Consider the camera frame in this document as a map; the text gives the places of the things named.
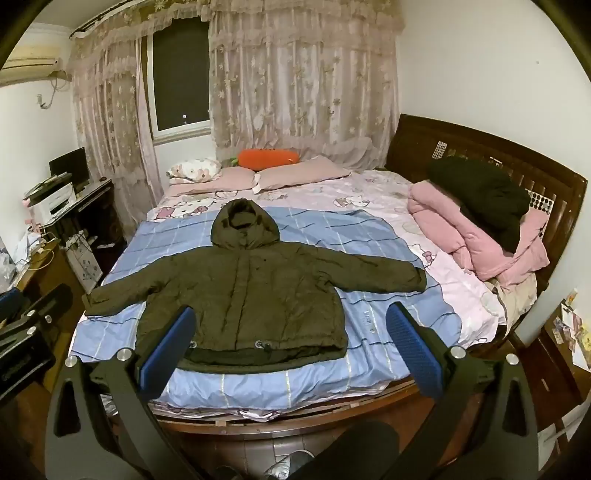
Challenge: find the white plastic bag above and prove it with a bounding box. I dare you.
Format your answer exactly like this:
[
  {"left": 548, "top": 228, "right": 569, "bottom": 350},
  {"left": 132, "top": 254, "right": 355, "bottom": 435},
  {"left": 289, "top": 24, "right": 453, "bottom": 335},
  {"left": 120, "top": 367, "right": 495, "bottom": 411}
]
[{"left": 0, "top": 235, "right": 28, "bottom": 291}]

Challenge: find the pile of papers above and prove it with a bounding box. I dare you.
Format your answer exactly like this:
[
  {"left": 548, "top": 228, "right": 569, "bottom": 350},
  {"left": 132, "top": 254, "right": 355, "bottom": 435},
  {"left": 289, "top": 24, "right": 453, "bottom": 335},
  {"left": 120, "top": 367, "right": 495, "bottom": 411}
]
[{"left": 551, "top": 288, "right": 591, "bottom": 365}]

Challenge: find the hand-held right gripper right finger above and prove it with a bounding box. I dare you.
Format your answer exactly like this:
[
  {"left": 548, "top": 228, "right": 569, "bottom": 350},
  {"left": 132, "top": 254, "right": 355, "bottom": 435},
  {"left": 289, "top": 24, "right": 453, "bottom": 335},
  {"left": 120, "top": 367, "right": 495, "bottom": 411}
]
[{"left": 385, "top": 302, "right": 539, "bottom": 480}]

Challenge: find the black computer desk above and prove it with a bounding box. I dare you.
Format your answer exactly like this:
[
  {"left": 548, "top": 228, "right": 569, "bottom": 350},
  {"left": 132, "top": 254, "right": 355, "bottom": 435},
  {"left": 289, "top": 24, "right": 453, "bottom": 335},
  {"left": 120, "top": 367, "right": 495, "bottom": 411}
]
[{"left": 46, "top": 178, "right": 125, "bottom": 278}]

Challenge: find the white shoe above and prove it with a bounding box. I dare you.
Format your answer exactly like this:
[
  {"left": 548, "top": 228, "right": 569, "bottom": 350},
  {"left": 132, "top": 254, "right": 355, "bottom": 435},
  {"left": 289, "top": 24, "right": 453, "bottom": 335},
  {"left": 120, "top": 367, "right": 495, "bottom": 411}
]
[{"left": 265, "top": 450, "right": 315, "bottom": 478}]

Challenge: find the black computer monitor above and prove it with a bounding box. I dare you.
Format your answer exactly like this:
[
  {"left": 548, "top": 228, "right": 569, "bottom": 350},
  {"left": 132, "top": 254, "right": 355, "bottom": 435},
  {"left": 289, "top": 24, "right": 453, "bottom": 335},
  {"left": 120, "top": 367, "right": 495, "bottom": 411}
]
[{"left": 48, "top": 148, "right": 90, "bottom": 190}]

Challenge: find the brown wooden cabinet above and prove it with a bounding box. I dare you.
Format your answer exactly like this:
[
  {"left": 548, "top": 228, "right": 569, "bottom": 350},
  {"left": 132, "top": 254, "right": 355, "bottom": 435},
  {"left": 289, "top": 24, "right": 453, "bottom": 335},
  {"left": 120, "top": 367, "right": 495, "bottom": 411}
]
[{"left": 0, "top": 240, "right": 88, "bottom": 416}]

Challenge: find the white air conditioner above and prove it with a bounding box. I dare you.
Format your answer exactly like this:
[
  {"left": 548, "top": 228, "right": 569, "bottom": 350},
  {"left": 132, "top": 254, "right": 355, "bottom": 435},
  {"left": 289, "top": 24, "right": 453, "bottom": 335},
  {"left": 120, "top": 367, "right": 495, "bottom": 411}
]
[{"left": 0, "top": 44, "right": 63, "bottom": 84}]

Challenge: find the pink folded quilt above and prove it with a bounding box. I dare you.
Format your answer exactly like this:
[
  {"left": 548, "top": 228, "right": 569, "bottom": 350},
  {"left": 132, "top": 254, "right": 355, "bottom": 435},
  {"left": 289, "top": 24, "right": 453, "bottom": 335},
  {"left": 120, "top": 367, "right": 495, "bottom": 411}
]
[{"left": 407, "top": 181, "right": 551, "bottom": 287}]

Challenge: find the dark green folded garment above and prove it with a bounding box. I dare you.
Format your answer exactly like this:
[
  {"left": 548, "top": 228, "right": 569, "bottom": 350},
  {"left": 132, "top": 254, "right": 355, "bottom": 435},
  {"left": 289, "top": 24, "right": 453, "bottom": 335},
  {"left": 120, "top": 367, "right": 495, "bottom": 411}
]
[{"left": 426, "top": 156, "right": 532, "bottom": 254}]

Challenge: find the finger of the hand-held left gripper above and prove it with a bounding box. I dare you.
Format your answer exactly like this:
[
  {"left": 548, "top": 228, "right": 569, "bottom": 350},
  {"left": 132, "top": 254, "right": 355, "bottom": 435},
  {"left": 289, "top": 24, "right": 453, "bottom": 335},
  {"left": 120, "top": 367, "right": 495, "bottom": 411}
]
[{"left": 0, "top": 284, "right": 75, "bottom": 344}]

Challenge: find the white cartoon printed box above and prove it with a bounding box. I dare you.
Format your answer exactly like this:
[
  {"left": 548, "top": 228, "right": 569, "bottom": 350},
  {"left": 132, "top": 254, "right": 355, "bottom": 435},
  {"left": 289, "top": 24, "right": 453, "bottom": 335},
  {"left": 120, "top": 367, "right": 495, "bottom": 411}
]
[{"left": 65, "top": 240, "right": 103, "bottom": 294}]

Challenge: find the pink pillow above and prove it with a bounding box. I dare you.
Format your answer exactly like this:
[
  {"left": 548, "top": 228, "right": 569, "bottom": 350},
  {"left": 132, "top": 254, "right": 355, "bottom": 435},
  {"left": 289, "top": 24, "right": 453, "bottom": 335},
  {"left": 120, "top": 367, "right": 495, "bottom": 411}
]
[
  {"left": 254, "top": 155, "right": 352, "bottom": 191},
  {"left": 168, "top": 166, "right": 257, "bottom": 195}
]

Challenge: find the pink lace curtain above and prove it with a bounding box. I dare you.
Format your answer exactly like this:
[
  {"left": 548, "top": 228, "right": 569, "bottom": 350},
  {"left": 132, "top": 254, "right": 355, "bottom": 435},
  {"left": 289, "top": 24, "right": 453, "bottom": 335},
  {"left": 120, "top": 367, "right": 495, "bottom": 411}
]
[
  {"left": 69, "top": 9, "right": 162, "bottom": 241},
  {"left": 208, "top": 0, "right": 400, "bottom": 169}
]

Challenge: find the white printer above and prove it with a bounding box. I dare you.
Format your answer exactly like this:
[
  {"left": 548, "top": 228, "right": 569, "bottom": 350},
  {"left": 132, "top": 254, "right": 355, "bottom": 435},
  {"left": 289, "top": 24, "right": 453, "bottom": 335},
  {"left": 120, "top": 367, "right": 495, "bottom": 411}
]
[{"left": 34, "top": 182, "right": 77, "bottom": 222}]

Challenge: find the orange carrot plush toy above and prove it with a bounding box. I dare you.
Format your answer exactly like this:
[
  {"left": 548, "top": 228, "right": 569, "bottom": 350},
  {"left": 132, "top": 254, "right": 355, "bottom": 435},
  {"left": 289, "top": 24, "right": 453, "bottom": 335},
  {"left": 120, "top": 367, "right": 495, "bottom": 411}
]
[{"left": 229, "top": 148, "right": 301, "bottom": 169}]

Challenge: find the white floral pillow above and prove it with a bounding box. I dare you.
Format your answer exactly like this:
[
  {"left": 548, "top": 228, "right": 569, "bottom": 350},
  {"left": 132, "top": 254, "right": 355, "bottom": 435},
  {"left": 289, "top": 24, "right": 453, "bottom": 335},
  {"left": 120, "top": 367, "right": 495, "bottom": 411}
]
[{"left": 166, "top": 158, "right": 222, "bottom": 181}]

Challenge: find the black dotted headboard sticker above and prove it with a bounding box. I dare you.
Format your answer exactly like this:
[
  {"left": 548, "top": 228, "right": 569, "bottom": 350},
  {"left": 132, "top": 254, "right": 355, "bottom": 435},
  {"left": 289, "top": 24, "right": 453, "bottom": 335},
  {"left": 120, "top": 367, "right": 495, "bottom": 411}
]
[{"left": 526, "top": 187, "right": 555, "bottom": 215}]

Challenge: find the wooden bedside table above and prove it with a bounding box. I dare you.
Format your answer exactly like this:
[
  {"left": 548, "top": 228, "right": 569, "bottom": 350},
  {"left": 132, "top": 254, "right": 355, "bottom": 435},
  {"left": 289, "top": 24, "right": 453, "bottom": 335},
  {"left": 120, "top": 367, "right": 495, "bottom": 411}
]
[{"left": 522, "top": 288, "right": 591, "bottom": 444}]

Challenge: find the window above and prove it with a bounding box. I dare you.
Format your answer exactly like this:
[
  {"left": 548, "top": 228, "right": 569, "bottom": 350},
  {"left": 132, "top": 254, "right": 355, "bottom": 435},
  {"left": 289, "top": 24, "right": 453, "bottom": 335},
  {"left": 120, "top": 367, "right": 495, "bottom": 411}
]
[{"left": 148, "top": 18, "right": 213, "bottom": 144}]

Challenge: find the pink cartoon print bed sheet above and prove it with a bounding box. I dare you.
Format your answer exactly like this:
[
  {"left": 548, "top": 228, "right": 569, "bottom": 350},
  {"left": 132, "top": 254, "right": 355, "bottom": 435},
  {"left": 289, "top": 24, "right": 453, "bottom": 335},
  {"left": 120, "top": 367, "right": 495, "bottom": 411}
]
[{"left": 150, "top": 168, "right": 506, "bottom": 349}]

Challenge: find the olive green hooded jacket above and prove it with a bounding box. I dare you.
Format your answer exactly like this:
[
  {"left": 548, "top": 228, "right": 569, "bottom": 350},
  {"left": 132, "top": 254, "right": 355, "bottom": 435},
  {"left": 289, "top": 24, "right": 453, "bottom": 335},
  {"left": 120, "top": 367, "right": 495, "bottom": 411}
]
[{"left": 83, "top": 198, "right": 428, "bottom": 372}]

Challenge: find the beige cloth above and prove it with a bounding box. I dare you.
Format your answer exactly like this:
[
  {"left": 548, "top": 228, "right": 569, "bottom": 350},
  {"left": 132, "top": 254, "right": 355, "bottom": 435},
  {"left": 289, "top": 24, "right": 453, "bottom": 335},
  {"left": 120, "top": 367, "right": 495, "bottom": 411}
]
[{"left": 489, "top": 272, "right": 539, "bottom": 337}]

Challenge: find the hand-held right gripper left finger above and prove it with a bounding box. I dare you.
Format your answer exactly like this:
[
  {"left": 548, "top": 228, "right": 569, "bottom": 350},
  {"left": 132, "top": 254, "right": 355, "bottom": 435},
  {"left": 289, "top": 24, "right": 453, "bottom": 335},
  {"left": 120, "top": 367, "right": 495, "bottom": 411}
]
[{"left": 45, "top": 306, "right": 204, "bottom": 480}]

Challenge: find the person's leg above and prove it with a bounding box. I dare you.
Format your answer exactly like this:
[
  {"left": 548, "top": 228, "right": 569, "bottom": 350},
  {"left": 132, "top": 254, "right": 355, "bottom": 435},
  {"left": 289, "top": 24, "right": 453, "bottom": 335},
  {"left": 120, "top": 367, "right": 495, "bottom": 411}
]
[{"left": 272, "top": 420, "right": 416, "bottom": 480}]

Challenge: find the dark wooden headboard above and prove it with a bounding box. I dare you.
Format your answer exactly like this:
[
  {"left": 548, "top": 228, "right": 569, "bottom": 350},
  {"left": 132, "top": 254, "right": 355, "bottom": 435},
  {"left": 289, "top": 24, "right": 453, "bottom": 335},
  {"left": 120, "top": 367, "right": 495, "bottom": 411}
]
[{"left": 69, "top": 113, "right": 587, "bottom": 437}]

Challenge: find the bed with blue striped cover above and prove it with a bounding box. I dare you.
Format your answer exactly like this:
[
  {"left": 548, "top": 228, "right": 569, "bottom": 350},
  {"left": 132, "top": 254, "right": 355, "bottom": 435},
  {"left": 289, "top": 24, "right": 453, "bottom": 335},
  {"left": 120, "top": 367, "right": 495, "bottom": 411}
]
[{"left": 69, "top": 205, "right": 462, "bottom": 411}]

